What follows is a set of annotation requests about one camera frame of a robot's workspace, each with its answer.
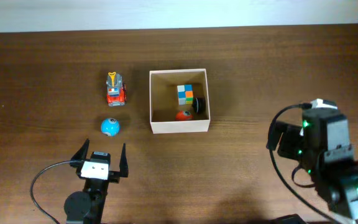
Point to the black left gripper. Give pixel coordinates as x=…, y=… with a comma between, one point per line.
x=114, y=175

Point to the red toy fire truck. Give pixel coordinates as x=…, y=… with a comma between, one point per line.
x=116, y=90

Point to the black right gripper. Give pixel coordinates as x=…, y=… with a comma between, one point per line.
x=286, y=140

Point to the blue toy ball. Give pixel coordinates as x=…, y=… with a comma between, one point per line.
x=110, y=127

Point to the orange toy ball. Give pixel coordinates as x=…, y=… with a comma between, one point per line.
x=183, y=116

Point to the pink cardboard box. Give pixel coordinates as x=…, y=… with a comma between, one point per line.
x=164, y=105

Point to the multicoloured puzzle cube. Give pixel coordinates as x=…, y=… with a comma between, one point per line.
x=185, y=94

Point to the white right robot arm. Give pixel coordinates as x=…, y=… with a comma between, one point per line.
x=321, y=145

